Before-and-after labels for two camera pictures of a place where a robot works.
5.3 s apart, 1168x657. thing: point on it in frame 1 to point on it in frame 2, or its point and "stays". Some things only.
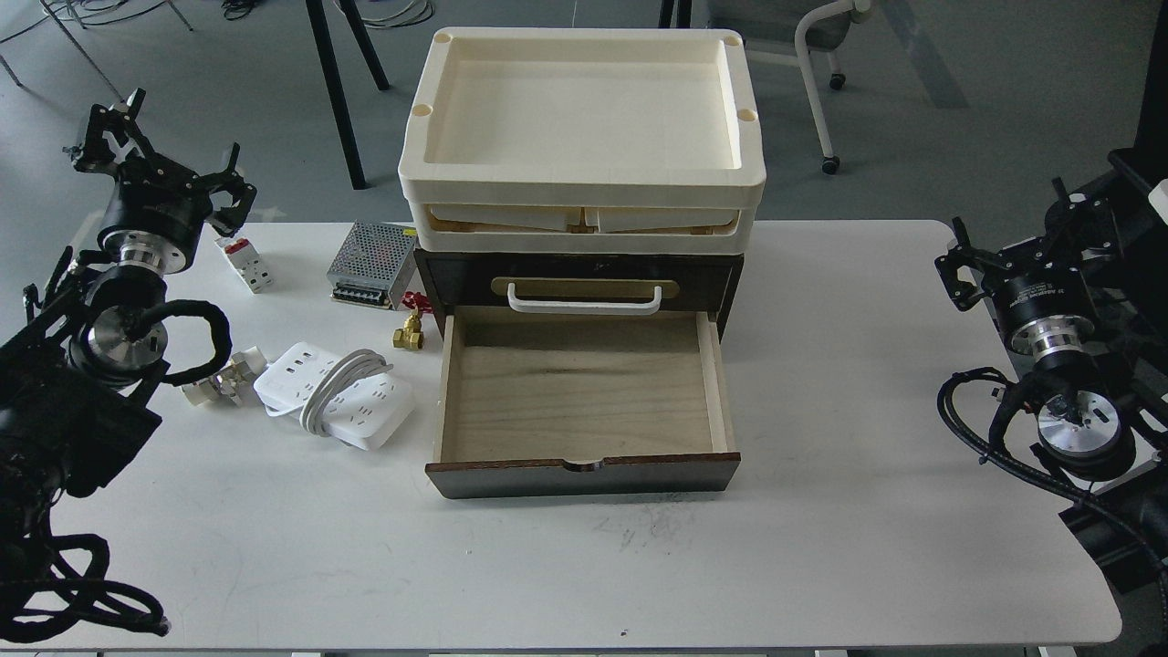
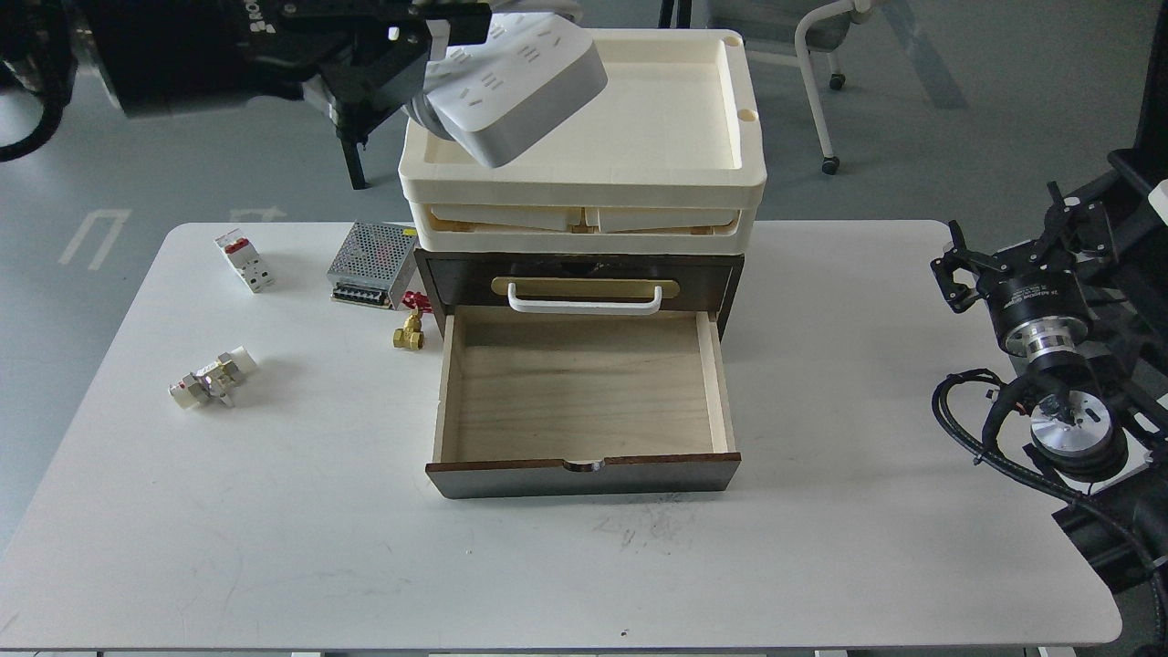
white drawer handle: (585, 307) stays
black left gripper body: (158, 196) to (368, 54)
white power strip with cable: (354, 398) to (531, 73)
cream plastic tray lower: (584, 227) stays
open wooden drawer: (567, 401) stays
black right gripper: (1041, 279) stays
